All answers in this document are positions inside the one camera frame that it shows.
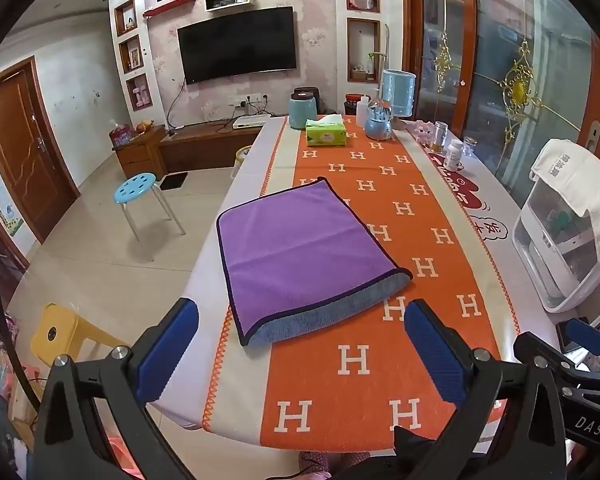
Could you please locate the person's pink patterned clothing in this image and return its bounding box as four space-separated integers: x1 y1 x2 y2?
299 450 372 480

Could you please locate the yellow plastic stool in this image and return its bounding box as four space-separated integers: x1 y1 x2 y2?
9 302 131 421

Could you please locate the colourful wall poster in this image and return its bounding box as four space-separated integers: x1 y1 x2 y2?
0 137 23 237

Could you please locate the black floor mat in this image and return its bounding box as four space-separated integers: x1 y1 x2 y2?
159 172 188 192

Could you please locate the white cloth cover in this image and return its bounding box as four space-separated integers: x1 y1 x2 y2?
530 139 600 263

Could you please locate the green tissue box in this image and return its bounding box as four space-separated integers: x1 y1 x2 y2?
305 115 347 148

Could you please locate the white set-top box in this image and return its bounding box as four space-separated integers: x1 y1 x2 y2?
232 113 272 131

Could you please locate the blue plastic stool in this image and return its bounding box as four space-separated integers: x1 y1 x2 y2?
113 172 187 262

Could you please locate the orange patterned tablecloth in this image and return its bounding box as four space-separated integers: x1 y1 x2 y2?
200 114 521 448

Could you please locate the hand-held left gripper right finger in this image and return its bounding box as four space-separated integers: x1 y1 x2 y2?
392 297 568 480

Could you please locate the red tissue pack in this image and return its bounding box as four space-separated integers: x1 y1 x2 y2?
109 120 133 149

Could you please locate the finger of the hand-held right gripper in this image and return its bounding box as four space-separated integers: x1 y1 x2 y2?
512 331 600 397
564 317 600 357

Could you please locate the brown wooden door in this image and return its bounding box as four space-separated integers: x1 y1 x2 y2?
0 56 81 245

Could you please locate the black flat television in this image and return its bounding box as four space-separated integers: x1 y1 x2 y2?
177 6 300 85

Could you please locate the teal canister with black lid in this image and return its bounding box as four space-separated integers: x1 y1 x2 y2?
288 87 321 130

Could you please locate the white countertop appliance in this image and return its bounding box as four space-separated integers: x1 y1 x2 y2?
512 175 600 313

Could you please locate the purple towel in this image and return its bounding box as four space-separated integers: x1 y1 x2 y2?
216 176 413 347

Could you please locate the blue cylindrical container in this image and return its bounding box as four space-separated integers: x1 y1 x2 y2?
380 70 417 131

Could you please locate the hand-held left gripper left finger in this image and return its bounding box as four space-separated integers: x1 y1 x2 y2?
32 297 201 480

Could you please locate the light blue globe ornament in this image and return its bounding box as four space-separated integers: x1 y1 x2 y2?
364 99 396 141

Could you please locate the glass door with gold ornament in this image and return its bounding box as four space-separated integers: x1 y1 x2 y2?
405 0 598 196

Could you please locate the white and yellow bucket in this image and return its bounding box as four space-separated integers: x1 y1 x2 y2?
231 145 253 178

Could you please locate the white power strip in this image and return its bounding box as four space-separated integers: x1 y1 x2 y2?
230 92 271 107

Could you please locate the wooden television cabinet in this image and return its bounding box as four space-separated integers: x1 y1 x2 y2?
112 119 266 179

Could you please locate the white pill bottle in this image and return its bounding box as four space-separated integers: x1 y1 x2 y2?
443 139 464 171

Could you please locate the red wall shelf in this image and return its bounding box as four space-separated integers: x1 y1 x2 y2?
143 0 197 18

